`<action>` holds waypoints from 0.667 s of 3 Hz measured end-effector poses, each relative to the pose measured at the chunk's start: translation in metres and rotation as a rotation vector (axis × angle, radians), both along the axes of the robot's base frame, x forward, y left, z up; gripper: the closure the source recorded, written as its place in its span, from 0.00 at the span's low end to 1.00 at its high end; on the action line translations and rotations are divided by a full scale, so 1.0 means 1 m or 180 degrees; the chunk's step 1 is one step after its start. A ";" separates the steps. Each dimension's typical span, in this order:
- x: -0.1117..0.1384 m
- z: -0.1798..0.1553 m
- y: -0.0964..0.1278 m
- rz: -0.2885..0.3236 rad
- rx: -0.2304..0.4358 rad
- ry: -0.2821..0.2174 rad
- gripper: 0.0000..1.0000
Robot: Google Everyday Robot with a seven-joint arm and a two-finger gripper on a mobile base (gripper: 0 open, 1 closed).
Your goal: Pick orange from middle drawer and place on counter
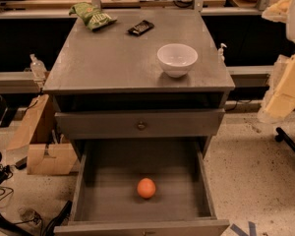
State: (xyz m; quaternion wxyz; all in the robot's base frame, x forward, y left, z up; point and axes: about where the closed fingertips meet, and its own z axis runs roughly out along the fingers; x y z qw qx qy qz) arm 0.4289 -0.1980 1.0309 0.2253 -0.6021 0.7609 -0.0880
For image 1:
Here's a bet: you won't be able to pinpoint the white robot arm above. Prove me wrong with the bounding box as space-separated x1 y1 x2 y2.
258 0 295 123

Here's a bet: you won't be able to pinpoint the black chair base leg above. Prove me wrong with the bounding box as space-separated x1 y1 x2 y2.
274 127 295 153

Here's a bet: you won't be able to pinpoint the open grey middle drawer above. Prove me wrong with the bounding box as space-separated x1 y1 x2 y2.
54 139 229 236

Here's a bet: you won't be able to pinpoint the closed grey top drawer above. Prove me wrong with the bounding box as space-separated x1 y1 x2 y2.
55 109 225 140

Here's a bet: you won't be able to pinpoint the green chip bag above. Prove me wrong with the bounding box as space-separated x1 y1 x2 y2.
69 2 117 30

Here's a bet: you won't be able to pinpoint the grey wooden drawer cabinet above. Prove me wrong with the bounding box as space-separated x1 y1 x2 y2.
42 8 236 236

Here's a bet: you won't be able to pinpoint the blue tape cross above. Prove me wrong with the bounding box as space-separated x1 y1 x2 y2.
229 220 258 236

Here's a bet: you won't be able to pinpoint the black cables on floor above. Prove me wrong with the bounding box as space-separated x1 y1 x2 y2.
0 185 73 236

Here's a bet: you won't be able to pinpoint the clear sanitizer bottle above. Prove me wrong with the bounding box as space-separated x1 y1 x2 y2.
29 54 47 80

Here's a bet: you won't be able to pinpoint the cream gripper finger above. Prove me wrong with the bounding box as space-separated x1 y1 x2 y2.
258 55 295 123
262 0 292 23

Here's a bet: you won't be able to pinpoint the white ceramic bowl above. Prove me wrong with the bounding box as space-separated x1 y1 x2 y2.
157 43 199 78

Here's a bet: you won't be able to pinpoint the orange fruit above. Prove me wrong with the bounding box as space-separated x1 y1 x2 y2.
137 178 156 199

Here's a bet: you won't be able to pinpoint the brown cardboard box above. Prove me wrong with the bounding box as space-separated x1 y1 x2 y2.
7 94 78 176

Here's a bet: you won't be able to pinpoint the small white pump bottle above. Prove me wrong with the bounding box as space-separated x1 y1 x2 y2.
217 43 227 62

